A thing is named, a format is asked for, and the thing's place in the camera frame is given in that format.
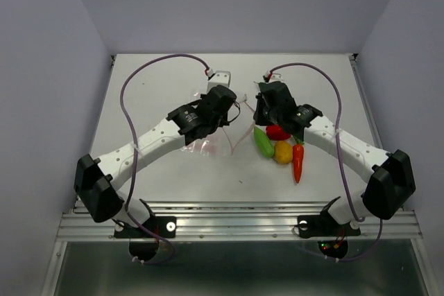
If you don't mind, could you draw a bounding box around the light green toy gourd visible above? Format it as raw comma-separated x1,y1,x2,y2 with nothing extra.
253,126,275,158

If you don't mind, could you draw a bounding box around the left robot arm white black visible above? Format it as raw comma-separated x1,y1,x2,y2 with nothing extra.
74,85,237,223

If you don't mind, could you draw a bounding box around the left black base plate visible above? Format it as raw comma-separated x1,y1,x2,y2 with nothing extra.
112,199,177,239

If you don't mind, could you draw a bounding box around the yellow toy potato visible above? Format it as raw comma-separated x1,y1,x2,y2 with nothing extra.
274,141,293,165

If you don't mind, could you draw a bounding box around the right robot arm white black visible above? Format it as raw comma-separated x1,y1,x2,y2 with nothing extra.
254,81,416,234

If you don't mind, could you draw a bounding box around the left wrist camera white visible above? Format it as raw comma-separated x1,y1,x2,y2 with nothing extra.
207,71,231,92

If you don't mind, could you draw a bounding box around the dark green toy cucumber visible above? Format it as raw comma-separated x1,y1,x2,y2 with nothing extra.
254,81,262,92

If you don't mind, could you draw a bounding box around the clear zip top bag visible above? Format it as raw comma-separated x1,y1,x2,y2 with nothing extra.
180,91,255,157

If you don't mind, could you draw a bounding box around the orange toy carrot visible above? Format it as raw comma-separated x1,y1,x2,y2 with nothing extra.
293,137,305,184

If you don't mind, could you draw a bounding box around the red toy bell pepper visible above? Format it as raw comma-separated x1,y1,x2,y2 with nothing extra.
266,125,291,141

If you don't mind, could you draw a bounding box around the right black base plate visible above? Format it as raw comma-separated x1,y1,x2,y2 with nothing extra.
296,197,361,238

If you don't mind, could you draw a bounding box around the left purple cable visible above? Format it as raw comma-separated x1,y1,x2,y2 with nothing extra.
119,53,214,265

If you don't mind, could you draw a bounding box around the aluminium frame rail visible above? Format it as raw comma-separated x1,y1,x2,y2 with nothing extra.
55,200,424,243

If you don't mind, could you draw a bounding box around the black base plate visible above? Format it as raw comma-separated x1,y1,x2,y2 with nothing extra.
296,197,361,238
112,199,177,239

